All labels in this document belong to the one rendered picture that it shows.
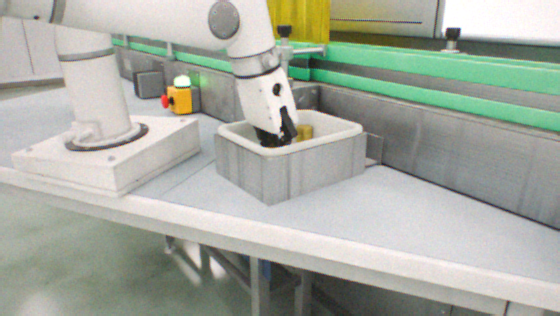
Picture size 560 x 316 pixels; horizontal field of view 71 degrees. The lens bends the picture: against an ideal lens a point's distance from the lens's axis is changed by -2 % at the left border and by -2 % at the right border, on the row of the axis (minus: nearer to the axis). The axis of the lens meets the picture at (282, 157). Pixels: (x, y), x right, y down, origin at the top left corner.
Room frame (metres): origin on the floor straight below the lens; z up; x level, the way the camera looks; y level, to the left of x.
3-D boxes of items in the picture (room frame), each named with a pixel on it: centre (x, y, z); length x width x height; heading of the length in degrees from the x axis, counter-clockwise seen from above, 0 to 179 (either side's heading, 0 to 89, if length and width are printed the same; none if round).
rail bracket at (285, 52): (0.84, -0.02, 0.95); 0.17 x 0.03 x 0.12; 127
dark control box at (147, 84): (1.36, 0.46, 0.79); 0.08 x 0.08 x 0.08; 37
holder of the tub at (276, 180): (0.70, -0.04, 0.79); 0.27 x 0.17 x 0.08; 127
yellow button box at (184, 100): (1.14, 0.29, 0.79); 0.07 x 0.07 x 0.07; 37
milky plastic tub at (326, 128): (0.69, -0.01, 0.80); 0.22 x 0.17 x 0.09; 127
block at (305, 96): (0.85, -0.04, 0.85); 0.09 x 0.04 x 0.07; 127
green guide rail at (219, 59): (1.55, 0.53, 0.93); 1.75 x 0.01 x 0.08; 37
